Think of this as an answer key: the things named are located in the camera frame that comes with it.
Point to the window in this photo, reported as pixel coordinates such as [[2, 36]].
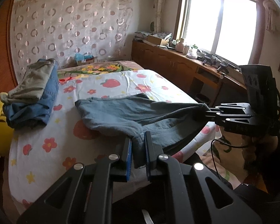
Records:
[[232, 30]]

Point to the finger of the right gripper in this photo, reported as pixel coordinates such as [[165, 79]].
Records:
[[217, 116], [230, 107]]

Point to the folded blue jeans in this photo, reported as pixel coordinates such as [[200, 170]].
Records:
[[19, 115]]

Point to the white strawberry flower sheet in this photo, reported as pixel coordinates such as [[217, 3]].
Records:
[[39, 156]]

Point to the cardboard box on sideboard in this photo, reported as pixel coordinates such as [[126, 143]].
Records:
[[155, 41]]

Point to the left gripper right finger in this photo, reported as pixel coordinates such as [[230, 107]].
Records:
[[157, 162]]

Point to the blue-grey pants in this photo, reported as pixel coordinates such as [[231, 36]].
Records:
[[173, 126]]

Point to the yellow pillow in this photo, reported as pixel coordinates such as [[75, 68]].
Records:
[[6, 133]]

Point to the wooden sideboard cabinet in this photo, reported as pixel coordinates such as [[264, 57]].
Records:
[[201, 82]]

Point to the pink circle-pattern curtain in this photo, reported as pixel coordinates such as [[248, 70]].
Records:
[[60, 29]]

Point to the wooden headboard panel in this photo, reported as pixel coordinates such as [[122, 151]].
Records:
[[7, 76]]

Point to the pink bottle on sideboard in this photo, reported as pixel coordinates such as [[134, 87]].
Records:
[[179, 47]]

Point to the folded grey garment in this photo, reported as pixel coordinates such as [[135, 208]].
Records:
[[40, 79]]

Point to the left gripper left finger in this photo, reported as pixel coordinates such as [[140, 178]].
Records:
[[121, 167]]

